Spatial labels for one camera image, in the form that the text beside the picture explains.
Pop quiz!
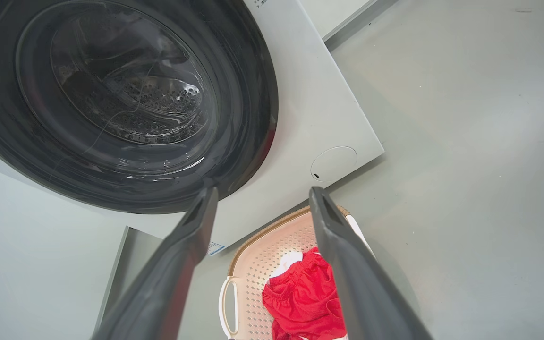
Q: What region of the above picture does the round white filter cover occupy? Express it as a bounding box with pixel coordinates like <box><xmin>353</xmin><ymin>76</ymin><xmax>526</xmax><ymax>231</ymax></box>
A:
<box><xmin>311</xmin><ymin>146</ymin><xmax>357</xmax><ymax>183</ymax></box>

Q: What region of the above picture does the white basket handle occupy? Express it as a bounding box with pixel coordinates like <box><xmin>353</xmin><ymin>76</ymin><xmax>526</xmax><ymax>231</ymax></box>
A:
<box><xmin>346</xmin><ymin>215</ymin><xmax>374</xmax><ymax>256</ymax></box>
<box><xmin>219</xmin><ymin>276</ymin><xmax>239</xmax><ymax>339</ymax></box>

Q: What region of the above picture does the dark round washing machine door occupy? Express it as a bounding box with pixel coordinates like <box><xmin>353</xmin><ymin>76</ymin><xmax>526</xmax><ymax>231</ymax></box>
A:
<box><xmin>0</xmin><ymin>0</ymin><xmax>279</xmax><ymax>214</ymax></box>

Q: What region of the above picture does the white garment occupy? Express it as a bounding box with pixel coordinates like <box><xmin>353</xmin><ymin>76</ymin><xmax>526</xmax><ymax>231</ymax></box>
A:
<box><xmin>270</xmin><ymin>252</ymin><xmax>304</xmax><ymax>279</ymax></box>

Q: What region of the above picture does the red garment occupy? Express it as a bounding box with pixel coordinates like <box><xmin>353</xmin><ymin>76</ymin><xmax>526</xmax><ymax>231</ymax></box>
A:
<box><xmin>262</xmin><ymin>247</ymin><xmax>348</xmax><ymax>340</ymax></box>

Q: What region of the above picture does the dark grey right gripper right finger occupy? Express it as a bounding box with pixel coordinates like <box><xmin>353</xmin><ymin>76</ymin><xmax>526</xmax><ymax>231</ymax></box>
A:
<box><xmin>309</xmin><ymin>186</ymin><xmax>434</xmax><ymax>340</ymax></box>

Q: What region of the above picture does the white front-load washing machine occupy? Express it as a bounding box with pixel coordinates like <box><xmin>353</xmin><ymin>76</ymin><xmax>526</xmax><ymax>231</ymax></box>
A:
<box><xmin>0</xmin><ymin>0</ymin><xmax>385</xmax><ymax>251</ymax></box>

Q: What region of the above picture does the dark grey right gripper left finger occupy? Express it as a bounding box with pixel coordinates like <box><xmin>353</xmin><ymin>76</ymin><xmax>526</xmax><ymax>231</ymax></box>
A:
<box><xmin>92</xmin><ymin>187</ymin><xmax>219</xmax><ymax>340</ymax></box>

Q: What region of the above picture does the beige perforated laundry basket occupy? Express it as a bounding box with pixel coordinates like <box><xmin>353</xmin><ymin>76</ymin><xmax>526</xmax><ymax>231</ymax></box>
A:
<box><xmin>219</xmin><ymin>205</ymin><xmax>376</xmax><ymax>340</ymax></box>

